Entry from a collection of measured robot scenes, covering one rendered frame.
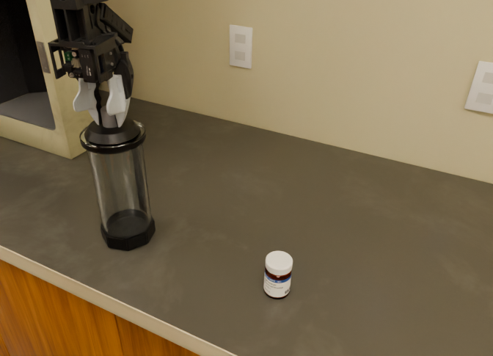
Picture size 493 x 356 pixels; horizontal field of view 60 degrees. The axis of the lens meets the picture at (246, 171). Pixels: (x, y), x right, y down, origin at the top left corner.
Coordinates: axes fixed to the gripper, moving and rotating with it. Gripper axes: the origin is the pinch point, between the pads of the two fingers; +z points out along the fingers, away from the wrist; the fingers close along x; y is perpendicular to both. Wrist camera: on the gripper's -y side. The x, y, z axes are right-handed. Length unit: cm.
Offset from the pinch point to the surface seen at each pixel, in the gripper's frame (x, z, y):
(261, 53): 16, 5, -57
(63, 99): -25.7, 9.6, -24.9
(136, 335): 5.7, 38.1, 13.2
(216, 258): 18.5, 25.5, 3.0
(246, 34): 12, 0, -57
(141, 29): -23, 3, -67
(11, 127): -46, 21, -29
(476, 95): 69, 6, -41
